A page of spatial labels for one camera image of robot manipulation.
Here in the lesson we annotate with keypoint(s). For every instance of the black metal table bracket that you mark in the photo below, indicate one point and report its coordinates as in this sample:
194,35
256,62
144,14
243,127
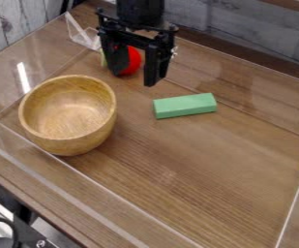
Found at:
30,237

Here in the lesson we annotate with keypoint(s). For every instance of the green rectangular block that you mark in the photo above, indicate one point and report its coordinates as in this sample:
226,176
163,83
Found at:
184,105

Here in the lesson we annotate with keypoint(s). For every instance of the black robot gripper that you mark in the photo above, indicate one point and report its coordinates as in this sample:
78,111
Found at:
134,24

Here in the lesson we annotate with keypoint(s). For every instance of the clear acrylic tray enclosure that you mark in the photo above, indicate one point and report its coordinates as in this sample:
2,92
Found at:
199,181

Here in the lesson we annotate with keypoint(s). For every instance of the wooden bowl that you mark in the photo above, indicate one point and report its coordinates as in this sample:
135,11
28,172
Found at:
67,114

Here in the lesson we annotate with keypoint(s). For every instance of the red felt strawberry fruit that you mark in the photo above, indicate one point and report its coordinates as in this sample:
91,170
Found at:
135,61

